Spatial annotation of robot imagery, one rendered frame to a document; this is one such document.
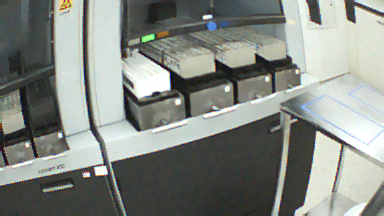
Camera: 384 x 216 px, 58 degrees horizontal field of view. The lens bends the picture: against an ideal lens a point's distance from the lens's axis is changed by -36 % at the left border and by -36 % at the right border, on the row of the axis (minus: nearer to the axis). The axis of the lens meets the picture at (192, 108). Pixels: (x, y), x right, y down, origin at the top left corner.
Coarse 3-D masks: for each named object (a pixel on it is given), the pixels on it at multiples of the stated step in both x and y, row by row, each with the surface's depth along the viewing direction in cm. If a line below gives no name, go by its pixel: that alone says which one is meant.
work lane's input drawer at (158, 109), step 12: (132, 96) 144; (156, 96) 141; (168, 96) 142; (180, 96) 143; (132, 108) 143; (144, 108) 139; (156, 108) 141; (168, 108) 142; (180, 108) 144; (144, 120) 140; (156, 120) 142; (168, 120) 144; (156, 132) 138
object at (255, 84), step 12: (228, 72) 156; (240, 72) 154; (252, 72) 154; (264, 72) 154; (240, 84) 151; (252, 84) 153; (264, 84) 155; (240, 96) 152; (252, 96) 154; (264, 96) 152
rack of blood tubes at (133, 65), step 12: (132, 60) 157; (144, 60) 156; (132, 72) 147; (144, 72) 147; (156, 72) 145; (168, 72) 143; (132, 84) 154; (144, 84) 141; (156, 84) 142; (168, 84) 144
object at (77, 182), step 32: (64, 0) 120; (64, 32) 125; (64, 64) 130; (64, 96) 134; (64, 128) 137; (32, 160) 124; (64, 160) 130; (96, 160) 136; (0, 192) 119; (32, 192) 127; (64, 192) 134; (96, 192) 140
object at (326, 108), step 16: (336, 80) 145; (352, 80) 145; (304, 96) 134; (320, 96) 133; (336, 96) 132; (352, 96) 131; (368, 96) 131; (288, 112) 128; (304, 112) 124; (320, 112) 123; (336, 112) 122; (352, 112) 121; (368, 112) 119; (288, 128) 133; (320, 128) 115; (336, 128) 113; (352, 128) 111; (368, 128) 109; (352, 144) 103; (368, 144) 101; (368, 160) 97; (336, 176) 169; (336, 192) 169; (272, 208) 146; (320, 208) 161; (336, 208) 158
